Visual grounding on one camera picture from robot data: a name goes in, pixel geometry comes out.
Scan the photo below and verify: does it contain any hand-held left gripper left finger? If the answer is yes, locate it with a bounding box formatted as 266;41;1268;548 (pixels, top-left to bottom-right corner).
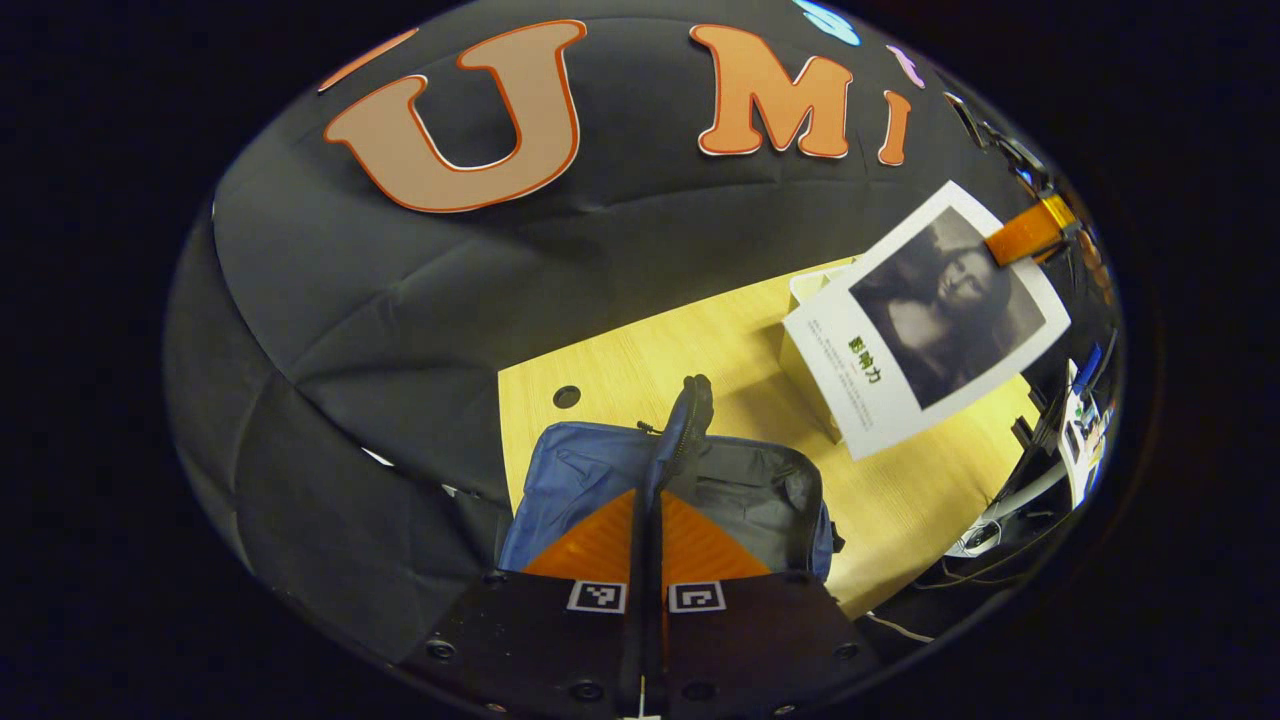
398;488;651;719

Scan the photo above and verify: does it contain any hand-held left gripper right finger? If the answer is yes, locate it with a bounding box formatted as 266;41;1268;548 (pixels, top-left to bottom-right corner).
650;490;883;719

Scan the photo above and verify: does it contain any blue schoolbag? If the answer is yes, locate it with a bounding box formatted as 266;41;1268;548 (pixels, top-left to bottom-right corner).
497;374;843;601

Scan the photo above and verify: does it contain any white bookshelf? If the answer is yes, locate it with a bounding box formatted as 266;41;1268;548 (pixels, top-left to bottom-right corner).
778;262;863;443

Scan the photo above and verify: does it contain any white electronic device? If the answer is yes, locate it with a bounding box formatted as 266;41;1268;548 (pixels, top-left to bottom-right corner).
1058;343;1113;509

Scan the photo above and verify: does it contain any black backdrop cloth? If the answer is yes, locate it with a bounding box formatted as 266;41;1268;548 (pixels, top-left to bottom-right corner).
163;0;1061;666

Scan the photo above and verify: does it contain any thin white cable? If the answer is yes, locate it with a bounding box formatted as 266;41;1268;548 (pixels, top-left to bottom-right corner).
862;608;938;644

